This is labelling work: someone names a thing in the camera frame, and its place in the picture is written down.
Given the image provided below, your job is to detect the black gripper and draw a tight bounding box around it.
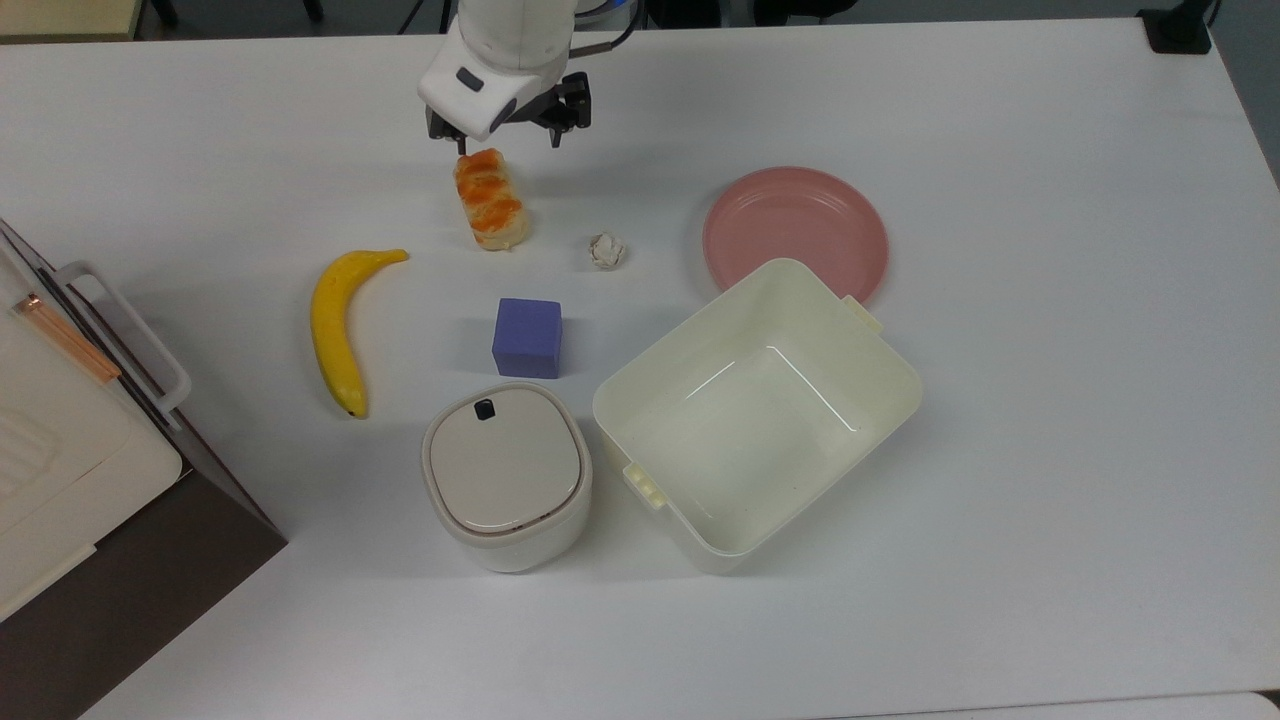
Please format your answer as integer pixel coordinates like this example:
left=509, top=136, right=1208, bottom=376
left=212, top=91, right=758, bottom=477
left=426, top=72, right=592, bottom=157

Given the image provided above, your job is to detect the orange glazed bread loaf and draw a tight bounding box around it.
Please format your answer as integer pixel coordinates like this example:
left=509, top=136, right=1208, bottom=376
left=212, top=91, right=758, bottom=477
left=453, top=148, right=529, bottom=252

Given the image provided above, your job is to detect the pink round plate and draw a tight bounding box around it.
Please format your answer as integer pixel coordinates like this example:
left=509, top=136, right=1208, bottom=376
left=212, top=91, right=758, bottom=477
left=702, top=166, right=890, bottom=306

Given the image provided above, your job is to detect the purple foam cube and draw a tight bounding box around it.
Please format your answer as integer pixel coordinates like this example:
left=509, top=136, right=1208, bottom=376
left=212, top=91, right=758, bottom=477
left=491, top=298, right=563, bottom=380

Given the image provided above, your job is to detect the yellow banana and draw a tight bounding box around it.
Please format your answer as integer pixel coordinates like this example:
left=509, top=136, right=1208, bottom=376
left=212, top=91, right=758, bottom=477
left=310, top=249, right=411, bottom=420

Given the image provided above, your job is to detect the white lidded rice cooker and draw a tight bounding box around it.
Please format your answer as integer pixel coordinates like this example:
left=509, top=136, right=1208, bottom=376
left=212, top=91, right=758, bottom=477
left=420, top=382, right=594, bottom=574

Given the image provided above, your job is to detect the cream plastic square bin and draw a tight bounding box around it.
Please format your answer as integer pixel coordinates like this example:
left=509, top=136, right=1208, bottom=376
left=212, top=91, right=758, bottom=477
left=592, top=258, right=923, bottom=576

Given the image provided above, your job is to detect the yellow wooden table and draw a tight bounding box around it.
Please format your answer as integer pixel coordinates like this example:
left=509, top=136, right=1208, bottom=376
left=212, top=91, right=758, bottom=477
left=0, top=0, right=143, bottom=43

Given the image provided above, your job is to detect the black table clamp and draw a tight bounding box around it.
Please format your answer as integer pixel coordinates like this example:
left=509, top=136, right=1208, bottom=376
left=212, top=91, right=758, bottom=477
left=1137, top=0, right=1217, bottom=55

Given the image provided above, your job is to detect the white oven with handle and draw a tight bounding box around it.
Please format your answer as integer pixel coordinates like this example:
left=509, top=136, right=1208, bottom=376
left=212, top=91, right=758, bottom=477
left=0, top=218, right=288, bottom=720

